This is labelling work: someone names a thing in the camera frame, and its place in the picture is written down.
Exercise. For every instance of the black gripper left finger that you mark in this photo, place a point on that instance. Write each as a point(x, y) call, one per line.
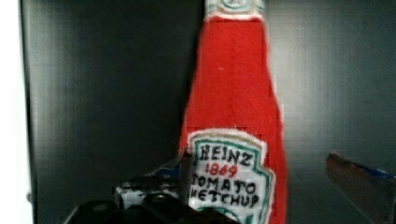
point(158, 197)

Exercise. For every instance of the red plush ketchup bottle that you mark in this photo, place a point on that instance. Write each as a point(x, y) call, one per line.
point(232, 126)

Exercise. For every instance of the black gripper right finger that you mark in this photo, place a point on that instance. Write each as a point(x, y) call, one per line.
point(371, 191)

